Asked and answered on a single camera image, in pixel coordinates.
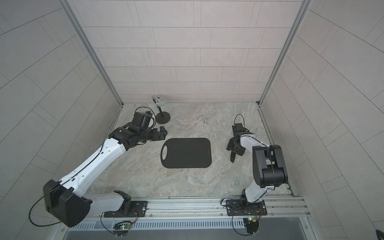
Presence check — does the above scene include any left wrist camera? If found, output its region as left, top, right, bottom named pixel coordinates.
left=132, top=111, right=154, bottom=128

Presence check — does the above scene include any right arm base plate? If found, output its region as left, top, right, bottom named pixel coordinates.
left=221, top=198, right=268, bottom=217

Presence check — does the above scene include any right circuit board with wires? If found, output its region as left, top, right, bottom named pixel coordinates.
left=231, top=209, right=263, bottom=237

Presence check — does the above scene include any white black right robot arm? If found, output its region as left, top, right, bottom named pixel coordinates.
left=227, top=132, right=288, bottom=206

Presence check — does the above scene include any circuit board with wires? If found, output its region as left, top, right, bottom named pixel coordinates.
left=100, top=208, right=139, bottom=238
left=231, top=209, right=263, bottom=237

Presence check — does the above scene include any left circuit board with wires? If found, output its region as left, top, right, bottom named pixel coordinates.
left=100, top=208, right=139, bottom=238

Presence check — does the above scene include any aluminium rail frame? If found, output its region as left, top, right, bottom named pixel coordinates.
left=59, top=196, right=311, bottom=223

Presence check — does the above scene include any black cutting board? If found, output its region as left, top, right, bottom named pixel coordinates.
left=161, top=138, right=212, bottom=169

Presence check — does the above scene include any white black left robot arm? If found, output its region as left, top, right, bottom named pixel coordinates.
left=42, top=123, right=168, bottom=227

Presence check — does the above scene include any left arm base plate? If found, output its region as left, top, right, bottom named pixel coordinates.
left=104, top=201, right=148, bottom=218

